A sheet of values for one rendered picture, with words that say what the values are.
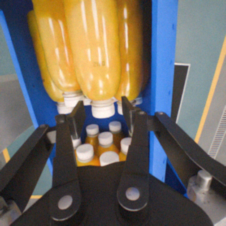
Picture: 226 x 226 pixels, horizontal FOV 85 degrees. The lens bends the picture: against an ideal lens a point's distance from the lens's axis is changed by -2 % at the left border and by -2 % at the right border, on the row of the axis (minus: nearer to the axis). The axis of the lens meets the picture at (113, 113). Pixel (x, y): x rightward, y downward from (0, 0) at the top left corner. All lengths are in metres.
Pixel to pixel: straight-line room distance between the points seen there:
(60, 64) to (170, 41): 0.16
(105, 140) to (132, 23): 0.25
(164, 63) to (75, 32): 0.12
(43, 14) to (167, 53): 0.18
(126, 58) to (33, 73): 0.20
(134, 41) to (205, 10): 1.55
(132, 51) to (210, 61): 1.60
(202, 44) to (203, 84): 0.43
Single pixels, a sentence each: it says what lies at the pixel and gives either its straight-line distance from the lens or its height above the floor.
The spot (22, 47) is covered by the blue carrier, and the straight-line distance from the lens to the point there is 0.31.
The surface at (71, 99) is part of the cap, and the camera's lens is 0.25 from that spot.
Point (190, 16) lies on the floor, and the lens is 1.67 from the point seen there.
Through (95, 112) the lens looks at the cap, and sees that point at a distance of 0.21.
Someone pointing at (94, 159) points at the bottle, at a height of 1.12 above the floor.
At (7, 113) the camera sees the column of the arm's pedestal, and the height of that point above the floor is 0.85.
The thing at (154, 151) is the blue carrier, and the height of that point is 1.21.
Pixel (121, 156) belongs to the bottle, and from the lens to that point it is 0.33.
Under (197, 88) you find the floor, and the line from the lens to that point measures 1.76.
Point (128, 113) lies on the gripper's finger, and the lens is 0.15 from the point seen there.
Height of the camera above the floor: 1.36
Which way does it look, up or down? 69 degrees down
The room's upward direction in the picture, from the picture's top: 168 degrees clockwise
